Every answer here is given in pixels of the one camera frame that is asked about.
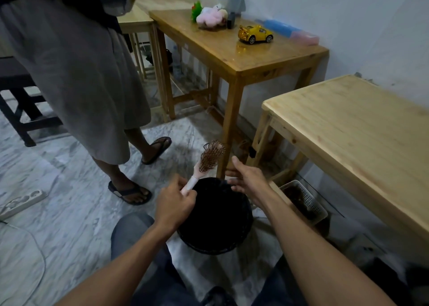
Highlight person's right hand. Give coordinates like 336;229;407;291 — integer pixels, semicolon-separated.
225;156;273;208

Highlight person's left hand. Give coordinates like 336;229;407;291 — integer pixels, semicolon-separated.
154;174;198;232

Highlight white hairbrush with hair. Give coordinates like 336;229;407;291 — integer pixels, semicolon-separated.
180;140;226;196

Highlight person's right forearm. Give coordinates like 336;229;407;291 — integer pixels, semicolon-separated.
259;195;397;306

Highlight person's left forearm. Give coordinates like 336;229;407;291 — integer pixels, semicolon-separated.
55;223;175;306

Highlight black waste bin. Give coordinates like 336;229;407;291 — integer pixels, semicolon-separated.
177;177;254;255

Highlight dark flip-flop sandal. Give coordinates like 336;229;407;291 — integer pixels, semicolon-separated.
141;137;172;165
107;181;153;206

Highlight white plastic basket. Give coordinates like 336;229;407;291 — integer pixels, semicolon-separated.
279;180;328;227

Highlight person's jeans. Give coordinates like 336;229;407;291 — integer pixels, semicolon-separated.
111;212;416;306

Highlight brown wooden table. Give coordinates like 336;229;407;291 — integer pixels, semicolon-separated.
148;9;330;179

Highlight light wooden table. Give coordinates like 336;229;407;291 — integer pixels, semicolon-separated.
247;74;429;246

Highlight yellow toy car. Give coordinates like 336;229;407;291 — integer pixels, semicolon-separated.
238;25;273;45

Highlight blue and pink box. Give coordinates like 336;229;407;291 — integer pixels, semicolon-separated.
256;19;320;47

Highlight pink plush toy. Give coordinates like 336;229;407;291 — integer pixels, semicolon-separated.
196;4;228;28

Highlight pale wooden table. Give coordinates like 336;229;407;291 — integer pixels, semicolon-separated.
117;4;170;123

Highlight green toy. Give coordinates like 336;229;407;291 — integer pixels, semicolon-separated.
191;1;203;23

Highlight clear container with blue lid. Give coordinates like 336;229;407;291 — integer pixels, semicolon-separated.
199;0;246;17

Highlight white power strip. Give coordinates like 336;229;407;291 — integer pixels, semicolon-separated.
0;190;48;221

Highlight dark wooden bench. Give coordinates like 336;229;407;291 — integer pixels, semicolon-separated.
0;56;63;147

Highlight white cable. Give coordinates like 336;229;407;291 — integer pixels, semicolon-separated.
0;220;46;306

